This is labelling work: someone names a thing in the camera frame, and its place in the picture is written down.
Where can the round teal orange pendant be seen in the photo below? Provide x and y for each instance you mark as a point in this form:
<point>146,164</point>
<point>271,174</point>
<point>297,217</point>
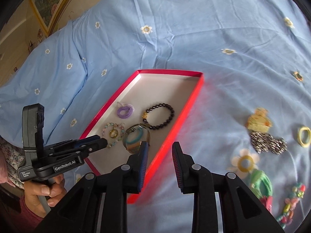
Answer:
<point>134,136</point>

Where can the pink hair clip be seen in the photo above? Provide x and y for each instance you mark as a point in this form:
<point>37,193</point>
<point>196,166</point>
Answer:
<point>267,201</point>

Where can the person's left hand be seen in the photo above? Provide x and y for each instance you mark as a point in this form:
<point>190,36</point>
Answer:
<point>32,192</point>

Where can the yellow flower hair clip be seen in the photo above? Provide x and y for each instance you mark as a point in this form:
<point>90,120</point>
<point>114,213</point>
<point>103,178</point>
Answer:
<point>258,121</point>

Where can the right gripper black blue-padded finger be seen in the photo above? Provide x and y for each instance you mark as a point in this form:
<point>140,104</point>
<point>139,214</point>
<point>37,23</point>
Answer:
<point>88,140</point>

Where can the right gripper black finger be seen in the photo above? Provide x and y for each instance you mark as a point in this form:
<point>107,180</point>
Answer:
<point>91,147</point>

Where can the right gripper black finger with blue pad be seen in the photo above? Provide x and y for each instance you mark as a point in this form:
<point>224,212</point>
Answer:
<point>99,203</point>
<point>241,210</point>

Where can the dark red sleeve forearm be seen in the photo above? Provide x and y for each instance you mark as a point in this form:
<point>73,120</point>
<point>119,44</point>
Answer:
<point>23,221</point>

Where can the blue floral bed sheet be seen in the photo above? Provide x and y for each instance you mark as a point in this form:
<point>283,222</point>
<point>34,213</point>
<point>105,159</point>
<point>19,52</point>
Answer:
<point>252,53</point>

